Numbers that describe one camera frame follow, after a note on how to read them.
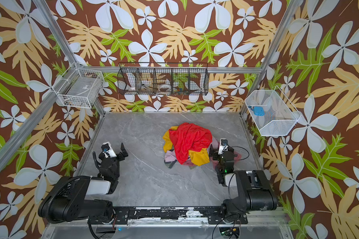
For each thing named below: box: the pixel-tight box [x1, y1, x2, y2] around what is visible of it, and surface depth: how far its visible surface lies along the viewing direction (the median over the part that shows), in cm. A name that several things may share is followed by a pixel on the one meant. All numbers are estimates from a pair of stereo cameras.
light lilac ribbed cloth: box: [164, 155, 178, 169], surface depth 93 cm
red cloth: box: [168, 122, 213, 165], surface depth 86 cm
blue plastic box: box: [247, 105, 265, 117], surface depth 88 cm
